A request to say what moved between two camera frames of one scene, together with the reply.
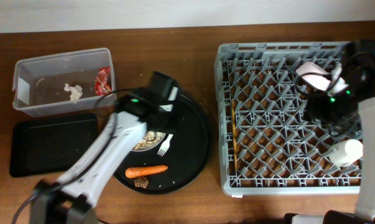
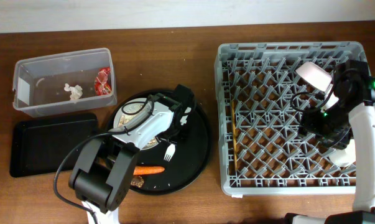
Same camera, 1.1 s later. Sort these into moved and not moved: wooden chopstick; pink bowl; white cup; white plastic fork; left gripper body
Moved: left gripper body; white plastic fork
Not moved: wooden chopstick; white cup; pink bowl
